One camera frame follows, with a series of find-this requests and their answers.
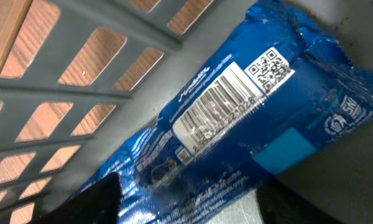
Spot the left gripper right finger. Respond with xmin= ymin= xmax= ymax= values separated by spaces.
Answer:
xmin=256 ymin=180 xmax=341 ymax=224

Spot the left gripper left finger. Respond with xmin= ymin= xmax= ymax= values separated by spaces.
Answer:
xmin=30 ymin=172 xmax=122 ymax=224

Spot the blue biscuit packet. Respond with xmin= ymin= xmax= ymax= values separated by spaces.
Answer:
xmin=81 ymin=1 xmax=373 ymax=223

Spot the grey plastic mesh basket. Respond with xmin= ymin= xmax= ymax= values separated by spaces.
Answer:
xmin=0 ymin=1 xmax=373 ymax=223

